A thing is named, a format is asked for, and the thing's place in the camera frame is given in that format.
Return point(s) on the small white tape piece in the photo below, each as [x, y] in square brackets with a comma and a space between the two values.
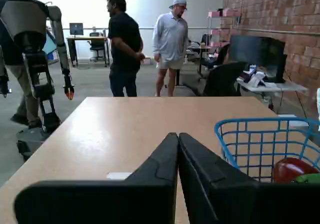
[116, 175]

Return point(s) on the red toy pomegranate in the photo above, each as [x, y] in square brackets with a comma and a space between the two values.
[292, 169]

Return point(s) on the thin white tape strip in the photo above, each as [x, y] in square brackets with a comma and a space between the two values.
[298, 123]

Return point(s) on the large black chair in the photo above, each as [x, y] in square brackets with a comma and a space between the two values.
[222, 79]

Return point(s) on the white printed box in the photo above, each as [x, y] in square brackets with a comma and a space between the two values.
[257, 79]

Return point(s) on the white folding table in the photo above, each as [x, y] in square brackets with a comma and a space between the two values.
[287, 86]

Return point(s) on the person in khaki trousers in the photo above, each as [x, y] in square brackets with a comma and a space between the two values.
[22, 84]

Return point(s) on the large black monitor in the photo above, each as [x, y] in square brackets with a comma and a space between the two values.
[250, 49]

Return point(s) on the black office chair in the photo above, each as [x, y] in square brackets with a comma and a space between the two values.
[97, 44]

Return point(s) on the wooden desk with black legs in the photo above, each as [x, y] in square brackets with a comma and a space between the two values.
[85, 37]

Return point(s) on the person in dark shirt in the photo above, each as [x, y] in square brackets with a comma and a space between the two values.
[125, 34]

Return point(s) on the computer monitor on desk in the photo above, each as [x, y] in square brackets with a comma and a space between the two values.
[76, 28]

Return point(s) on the person in light shirt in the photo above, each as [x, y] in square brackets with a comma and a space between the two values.
[170, 34]

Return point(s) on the pink shelf rack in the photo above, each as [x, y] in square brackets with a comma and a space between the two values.
[227, 12]

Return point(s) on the grey humanoid robot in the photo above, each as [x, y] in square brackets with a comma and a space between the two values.
[25, 14]

